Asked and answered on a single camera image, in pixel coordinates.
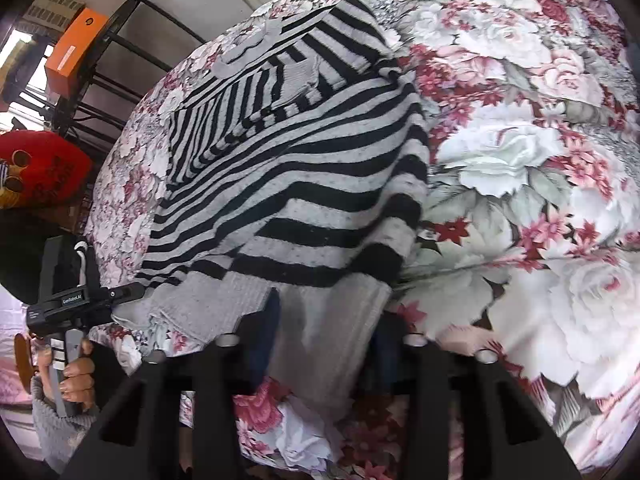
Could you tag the grey knit sleeve forearm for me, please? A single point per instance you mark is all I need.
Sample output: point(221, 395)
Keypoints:
point(59, 437)

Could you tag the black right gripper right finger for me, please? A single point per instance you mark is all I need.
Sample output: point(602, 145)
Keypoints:
point(503, 435)

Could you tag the floral bed cover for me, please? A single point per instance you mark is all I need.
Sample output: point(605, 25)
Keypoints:
point(529, 237)

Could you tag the orange box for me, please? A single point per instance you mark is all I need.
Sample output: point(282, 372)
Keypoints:
point(63, 64)

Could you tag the red plush toy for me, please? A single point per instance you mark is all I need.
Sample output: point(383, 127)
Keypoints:
point(40, 169)

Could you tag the person's left hand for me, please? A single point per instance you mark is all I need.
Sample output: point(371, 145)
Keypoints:
point(78, 385)

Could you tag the black white striped sweater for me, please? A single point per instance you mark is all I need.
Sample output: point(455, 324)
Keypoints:
point(298, 164)

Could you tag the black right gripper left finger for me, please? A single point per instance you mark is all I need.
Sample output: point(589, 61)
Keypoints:
point(136, 435)

